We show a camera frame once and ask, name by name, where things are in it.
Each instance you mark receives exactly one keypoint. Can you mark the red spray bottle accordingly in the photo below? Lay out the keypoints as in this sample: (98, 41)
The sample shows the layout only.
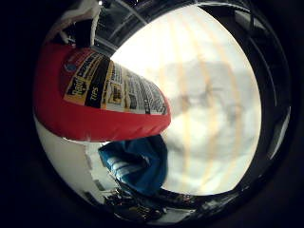
(95, 123)

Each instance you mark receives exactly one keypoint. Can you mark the blue cloth with white stripes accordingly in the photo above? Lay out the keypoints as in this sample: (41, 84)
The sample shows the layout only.
(145, 167)

